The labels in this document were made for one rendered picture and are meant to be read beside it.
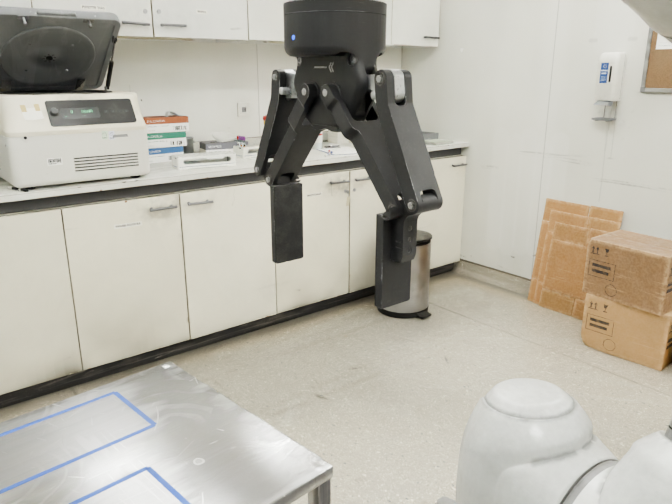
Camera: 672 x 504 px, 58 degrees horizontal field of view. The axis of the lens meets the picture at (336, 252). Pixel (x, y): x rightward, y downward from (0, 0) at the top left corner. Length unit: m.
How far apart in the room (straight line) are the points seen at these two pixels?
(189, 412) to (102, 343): 1.89
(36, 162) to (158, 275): 0.72
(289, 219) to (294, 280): 2.77
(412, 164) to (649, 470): 0.43
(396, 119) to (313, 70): 0.09
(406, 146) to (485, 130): 3.61
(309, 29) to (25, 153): 2.25
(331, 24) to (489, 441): 0.52
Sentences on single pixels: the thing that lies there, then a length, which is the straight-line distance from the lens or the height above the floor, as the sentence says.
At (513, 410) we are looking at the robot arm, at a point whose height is 0.97.
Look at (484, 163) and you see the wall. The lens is 4.03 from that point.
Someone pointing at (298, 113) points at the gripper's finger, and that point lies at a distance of 0.48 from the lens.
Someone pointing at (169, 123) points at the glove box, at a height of 1.09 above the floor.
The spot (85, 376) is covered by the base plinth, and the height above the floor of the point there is 0.03.
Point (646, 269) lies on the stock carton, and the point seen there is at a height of 0.48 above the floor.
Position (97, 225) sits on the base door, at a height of 0.72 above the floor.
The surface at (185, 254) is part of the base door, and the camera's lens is 2.92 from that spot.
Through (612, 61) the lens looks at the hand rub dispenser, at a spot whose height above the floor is 1.40.
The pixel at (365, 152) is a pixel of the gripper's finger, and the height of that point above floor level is 1.30.
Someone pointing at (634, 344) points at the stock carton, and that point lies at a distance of 3.25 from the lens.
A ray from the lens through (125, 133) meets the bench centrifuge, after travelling 2.74.
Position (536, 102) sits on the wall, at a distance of 3.80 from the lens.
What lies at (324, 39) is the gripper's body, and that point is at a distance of 0.43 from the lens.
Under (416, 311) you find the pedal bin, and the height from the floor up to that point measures 0.04.
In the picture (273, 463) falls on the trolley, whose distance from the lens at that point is 0.91.
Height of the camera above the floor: 1.35
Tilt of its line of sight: 17 degrees down
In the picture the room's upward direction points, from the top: straight up
